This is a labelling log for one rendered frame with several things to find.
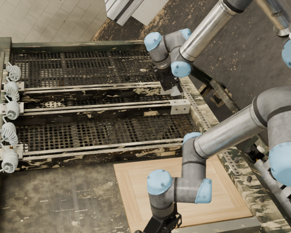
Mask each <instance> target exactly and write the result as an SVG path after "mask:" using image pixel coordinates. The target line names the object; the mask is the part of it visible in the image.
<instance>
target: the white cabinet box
mask: <svg viewBox="0 0 291 233"><path fill-rule="evenodd" d="M168 1H169V0H144V1H143V2H142V3H141V4H140V6H139V7H138V8H137V9H136V11H135V12H134V13H133V14H132V17H134V18H135V19H137V20H138V21H140V22H141V23H143V24H144V25H146V26H148V24H149V23H150V22H151V21H152V20H153V19H154V17H155V16H156V15H157V14H158V13H159V11H160V10H161V9H162V8H163V7H164V6H165V4H166V3H167V2H168Z"/></svg>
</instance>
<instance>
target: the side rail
mask: <svg viewBox="0 0 291 233"><path fill-rule="evenodd" d="M12 49H13V53H39V52H72V51H105V50H138V49H146V45H145V43H144V40H127V41H84V42H42V43H12Z"/></svg>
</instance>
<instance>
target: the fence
mask: <svg viewBox="0 0 291 233"><path fill-rule="evenodd" d="M260 228H261V224H260V222H259V220H258V219H257V217H250V218H244V219H238V220H231V221H223V222H217V223H211V224H205V225H198V226H192V227H184V228H178V229H173V230H172V231H171V232H172V233H173V232H176V233H251V232H257V231H259V230H260Z"/></svg>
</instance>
